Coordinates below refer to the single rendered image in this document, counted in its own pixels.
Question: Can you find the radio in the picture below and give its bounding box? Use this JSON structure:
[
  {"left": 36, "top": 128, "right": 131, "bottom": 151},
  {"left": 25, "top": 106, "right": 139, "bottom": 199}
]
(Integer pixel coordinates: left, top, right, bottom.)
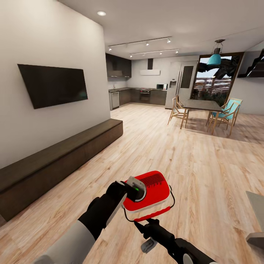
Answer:
[{"left": 122, "top": 170, "right": 175, "bottom": 222}]

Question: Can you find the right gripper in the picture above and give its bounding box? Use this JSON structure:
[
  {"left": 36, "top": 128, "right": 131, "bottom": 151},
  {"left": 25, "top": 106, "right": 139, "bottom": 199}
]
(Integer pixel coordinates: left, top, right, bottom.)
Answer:
[{"left": 134, "top": 218, "right": 165, "bottom": 243}]

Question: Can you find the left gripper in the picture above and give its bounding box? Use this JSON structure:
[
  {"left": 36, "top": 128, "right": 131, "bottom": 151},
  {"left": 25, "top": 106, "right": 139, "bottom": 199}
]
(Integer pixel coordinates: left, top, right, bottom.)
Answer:
[{"left": 121, "top": 181, "right": 139, "bottom": 201}]

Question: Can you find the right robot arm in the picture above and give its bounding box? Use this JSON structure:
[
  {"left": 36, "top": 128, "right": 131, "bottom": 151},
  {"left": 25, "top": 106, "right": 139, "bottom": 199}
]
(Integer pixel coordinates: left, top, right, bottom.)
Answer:
[{"left": 134, "top": 218, "right": 218, "bottom": 264}]

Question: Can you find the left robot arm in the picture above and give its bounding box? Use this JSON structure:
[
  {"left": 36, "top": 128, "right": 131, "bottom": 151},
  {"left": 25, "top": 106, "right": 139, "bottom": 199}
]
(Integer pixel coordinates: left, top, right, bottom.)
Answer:
[{"left": 31, "top": 176, "right": 145, "bottom": 264}]

